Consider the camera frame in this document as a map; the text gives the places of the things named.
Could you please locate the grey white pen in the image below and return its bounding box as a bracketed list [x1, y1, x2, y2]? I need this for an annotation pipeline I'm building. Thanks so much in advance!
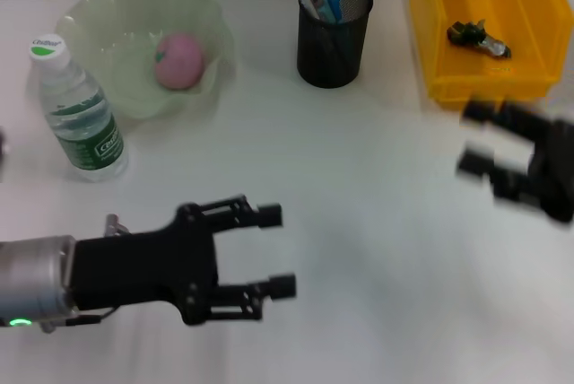
[293, 0, 322, 21]

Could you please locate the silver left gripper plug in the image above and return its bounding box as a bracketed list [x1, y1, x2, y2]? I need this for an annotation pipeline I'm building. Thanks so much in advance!
[104, 213, 132, 239]

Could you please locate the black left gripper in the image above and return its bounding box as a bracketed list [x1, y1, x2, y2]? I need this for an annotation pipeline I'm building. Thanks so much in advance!
[70, 194, 299, 327]

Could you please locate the black mesh pen holder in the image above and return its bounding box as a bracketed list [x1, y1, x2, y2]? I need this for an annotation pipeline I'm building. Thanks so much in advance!
[295, 0, 375, 89]

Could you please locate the translucent green fruit plate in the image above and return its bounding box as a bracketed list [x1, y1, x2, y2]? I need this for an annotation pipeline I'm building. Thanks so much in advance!
[56, 0, 237, 123]

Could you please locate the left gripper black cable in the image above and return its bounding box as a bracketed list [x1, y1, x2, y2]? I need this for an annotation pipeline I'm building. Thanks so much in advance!
[40, 305, 121, 334]

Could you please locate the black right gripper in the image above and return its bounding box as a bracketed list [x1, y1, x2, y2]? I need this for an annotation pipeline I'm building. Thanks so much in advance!
[456, 99, 574, 224]

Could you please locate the yellow plastic bin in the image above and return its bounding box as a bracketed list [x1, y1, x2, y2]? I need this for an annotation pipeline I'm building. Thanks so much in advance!
[408, 0, 567, 110]

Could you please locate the clear green-label water bottle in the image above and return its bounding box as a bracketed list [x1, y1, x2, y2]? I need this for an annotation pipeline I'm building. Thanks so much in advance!
[29, 33, 130, 183]

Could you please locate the pink toy peach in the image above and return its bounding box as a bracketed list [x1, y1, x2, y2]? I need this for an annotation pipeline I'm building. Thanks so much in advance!
[154, 32, 207, 90]

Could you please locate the green plastic wrapper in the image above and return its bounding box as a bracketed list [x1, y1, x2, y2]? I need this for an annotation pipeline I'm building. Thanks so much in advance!
[447, 19, 513, 61]

